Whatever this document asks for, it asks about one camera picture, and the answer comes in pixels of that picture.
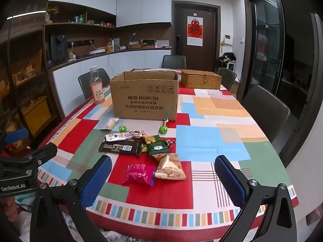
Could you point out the brown cardboard box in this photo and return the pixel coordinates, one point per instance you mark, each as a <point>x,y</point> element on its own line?
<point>141,98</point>

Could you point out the wicker tray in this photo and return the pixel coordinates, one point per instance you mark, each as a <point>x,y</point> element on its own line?
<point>135,46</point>

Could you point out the dark grey dining chair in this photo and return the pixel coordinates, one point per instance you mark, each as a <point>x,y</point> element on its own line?
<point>227,77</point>
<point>265,111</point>
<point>87,83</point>
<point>173,61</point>

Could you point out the beige biscuit packet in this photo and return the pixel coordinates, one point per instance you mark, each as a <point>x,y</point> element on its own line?
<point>170,170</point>

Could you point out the white yellow snack packet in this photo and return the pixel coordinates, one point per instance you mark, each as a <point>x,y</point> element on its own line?
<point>109,123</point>

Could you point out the pink snack packet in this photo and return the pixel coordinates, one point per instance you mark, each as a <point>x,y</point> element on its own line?
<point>138,174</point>

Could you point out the dark brown door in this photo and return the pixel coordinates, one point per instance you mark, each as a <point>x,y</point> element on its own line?
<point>209,30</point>

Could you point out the small dark wrapped candies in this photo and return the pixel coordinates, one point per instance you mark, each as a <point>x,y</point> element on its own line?
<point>169,142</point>

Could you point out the person's left hand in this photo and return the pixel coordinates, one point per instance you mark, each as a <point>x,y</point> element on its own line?
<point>10,210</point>

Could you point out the yellow flower bunch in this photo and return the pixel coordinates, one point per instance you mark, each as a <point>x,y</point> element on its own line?
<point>52,10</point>

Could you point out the green lollipop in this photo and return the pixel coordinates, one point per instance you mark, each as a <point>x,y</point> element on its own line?
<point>162,129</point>

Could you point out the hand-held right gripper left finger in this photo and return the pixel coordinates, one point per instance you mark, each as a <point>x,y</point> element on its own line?
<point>97,179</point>

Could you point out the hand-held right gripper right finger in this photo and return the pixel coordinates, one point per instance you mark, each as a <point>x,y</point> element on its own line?
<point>229,181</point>

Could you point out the white lower cabinet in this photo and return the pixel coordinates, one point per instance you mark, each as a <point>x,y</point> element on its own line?
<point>126,61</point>

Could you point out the black countertop appliance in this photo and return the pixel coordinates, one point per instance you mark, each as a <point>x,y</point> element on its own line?
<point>58,46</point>

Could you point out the woven wicker basket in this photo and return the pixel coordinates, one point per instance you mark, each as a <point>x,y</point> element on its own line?
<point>200,79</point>

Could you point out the green candy packet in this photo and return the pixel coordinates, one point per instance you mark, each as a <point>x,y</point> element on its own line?
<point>123,129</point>

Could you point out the dark chocolate bar packet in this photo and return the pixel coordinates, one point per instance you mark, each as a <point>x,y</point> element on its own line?
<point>121,148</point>

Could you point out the red door poster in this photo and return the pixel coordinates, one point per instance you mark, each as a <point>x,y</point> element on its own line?
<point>195,31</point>

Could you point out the white upper cabinets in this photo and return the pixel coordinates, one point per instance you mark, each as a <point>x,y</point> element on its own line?
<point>141,5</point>

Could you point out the wooden shelf cabinet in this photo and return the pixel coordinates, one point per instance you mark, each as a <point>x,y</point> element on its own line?
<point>22,68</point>

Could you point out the pink drink bottle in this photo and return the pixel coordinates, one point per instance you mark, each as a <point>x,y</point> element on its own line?
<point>97,88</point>

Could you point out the dark green snack packet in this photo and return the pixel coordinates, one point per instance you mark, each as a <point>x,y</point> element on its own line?
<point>156,145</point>

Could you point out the colourful patchwork tablecloth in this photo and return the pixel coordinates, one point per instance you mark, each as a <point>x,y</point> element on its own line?
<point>209,141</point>

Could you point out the white wall intercom panel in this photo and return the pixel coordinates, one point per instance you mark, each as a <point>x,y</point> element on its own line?
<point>228,39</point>

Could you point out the dark bag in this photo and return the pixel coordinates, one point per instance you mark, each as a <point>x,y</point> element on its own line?
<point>227,57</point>

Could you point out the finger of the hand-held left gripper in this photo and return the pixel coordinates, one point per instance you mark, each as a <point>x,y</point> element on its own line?
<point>43,153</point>
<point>16,134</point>

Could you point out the white purple snack packet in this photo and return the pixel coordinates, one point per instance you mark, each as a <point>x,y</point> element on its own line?
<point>125,136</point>

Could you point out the white patterned cloth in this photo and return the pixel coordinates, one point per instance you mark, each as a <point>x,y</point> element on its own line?
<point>24,221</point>

